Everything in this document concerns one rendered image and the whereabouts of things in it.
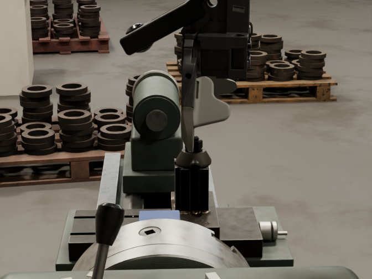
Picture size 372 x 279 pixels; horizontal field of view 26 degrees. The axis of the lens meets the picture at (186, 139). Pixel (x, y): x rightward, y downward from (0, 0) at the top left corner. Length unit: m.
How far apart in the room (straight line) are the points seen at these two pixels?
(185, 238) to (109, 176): 1.27
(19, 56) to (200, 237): 5.45
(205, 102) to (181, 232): 0.29
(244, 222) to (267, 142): 3.56
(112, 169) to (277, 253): 0.82
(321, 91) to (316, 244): 2.57
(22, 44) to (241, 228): 4.87
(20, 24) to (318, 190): 2.95
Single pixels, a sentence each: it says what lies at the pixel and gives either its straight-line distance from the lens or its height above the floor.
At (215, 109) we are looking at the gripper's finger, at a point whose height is 1.47.
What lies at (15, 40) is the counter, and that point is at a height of 0.45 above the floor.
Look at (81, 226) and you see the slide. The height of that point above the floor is 0.97.
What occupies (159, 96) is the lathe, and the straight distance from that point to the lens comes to 2.25.
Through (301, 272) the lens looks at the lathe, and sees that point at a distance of 1.07.
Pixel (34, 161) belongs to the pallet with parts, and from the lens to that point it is 4.71.
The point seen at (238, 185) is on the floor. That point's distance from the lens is 4.69.
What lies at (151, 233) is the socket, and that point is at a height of 1.23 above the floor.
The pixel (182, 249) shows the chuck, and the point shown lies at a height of 1.23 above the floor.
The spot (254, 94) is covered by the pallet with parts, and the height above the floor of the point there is 0.07.
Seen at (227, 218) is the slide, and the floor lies 0.97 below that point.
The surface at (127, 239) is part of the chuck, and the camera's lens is 1.20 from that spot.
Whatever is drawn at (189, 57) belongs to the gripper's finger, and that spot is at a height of 1.53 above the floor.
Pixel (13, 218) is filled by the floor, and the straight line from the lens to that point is 4.35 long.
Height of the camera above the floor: 1.75
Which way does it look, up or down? 19 degrees down
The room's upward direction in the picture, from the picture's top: straight up
